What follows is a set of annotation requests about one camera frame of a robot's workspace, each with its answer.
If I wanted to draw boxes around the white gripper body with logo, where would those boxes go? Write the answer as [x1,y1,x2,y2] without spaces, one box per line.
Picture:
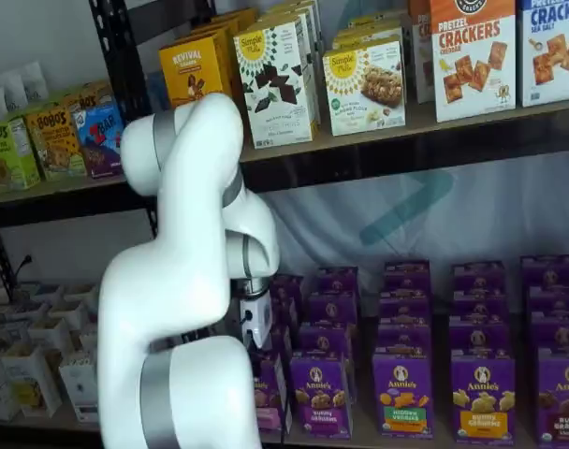
[239,297,273,350]

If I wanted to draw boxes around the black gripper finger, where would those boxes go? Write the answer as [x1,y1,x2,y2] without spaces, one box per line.
[247,329,273,353]

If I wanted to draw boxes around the purple Annie's box pink patch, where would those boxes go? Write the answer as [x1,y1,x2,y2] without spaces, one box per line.
[252,353,293,434]

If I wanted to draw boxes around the purple Annie's snack box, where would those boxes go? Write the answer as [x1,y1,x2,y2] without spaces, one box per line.
[520,254,569,291]
[298,321,354,361]
[448,317,511,361]
[270,297,299,328]
[384,260,431,298]
[314,267,359,298]
[307,292,358,328]
[452,261,505,296]
[527,284,569,317]
[379,292,433,328]
[530,311,569,352]
[270,325,293,361]
[452,289,508,324]
[376,322,433,359]
[270,274,305,303]

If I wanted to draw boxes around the purple Annie's box green patch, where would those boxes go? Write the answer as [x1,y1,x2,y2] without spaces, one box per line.
[372,354,434,440]

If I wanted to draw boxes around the purple Annie's box yellow patch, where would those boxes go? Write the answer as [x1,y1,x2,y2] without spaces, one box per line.
[451,357,517,444]

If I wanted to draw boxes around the Simple Mills chocolate thins box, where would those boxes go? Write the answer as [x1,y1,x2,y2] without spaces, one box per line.
[232,21,321,151]
[259,0,321,30]

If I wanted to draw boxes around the blue Z Bar box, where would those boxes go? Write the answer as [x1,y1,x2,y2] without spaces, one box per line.
[73,102,127,180]

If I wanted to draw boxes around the dark blue snack box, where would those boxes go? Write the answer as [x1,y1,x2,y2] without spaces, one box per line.
[146,69,169,114]

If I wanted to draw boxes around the Simple Mills snack bar box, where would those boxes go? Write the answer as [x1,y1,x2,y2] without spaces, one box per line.
[322,40,406,138]
[330,16,405,49]

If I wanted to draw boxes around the orange Revival snack box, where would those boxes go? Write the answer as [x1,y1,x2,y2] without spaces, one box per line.
[158,32,235,112]
[190,7,260,52]

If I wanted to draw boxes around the yellow Bobo's box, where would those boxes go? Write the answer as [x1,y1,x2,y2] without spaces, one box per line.
[24,109,87,182]

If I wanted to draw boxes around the orange Bobo's box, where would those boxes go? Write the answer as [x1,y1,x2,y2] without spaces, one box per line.
[62,81,115,114]

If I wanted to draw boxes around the green Bobo's box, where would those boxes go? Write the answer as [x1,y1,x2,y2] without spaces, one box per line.
[0,116,42,195]

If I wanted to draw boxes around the purple Annie's box brown patch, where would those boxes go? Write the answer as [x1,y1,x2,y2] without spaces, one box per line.
[536,348,569,449]

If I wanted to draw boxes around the cheddar pretzel crackers box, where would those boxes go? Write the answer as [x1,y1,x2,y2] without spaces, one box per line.
[408,0,435,105]
[429,0,518,123]

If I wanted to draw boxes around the sea salt pretzel crackers box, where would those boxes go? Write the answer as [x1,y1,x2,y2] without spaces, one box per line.
[518,0,569,108]

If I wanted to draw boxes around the white cloth backdrop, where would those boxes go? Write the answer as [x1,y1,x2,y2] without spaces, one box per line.
[260,152,569,300]

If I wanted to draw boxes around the black metal shelving rack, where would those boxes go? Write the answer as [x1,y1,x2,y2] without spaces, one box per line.
[90,0,569,449]
[0,0,160,442]

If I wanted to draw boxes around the black power plug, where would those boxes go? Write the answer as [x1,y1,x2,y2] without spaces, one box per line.
[17,252,36,282]

